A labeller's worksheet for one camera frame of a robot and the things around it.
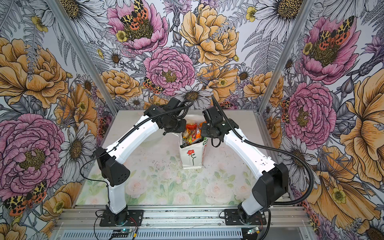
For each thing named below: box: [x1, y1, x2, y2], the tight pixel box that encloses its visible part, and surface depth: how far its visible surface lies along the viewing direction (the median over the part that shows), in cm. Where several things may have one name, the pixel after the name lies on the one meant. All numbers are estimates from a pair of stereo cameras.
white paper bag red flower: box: [172, 114, 209, 170], surface depth 80 cm
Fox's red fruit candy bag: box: [191, 132, 202, 144], surface depth 82 cm
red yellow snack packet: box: [182, 124, 197, 144], surface depth 88 cm
